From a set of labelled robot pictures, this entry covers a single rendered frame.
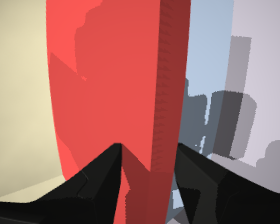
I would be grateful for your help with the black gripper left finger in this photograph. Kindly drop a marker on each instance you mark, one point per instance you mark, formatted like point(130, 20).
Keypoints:
point(88, 197)

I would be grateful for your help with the red rectangular slab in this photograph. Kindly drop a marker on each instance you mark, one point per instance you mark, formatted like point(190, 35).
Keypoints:
point(117, 72)

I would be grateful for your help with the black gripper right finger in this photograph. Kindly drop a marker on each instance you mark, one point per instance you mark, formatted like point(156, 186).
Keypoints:
point(212, 194)

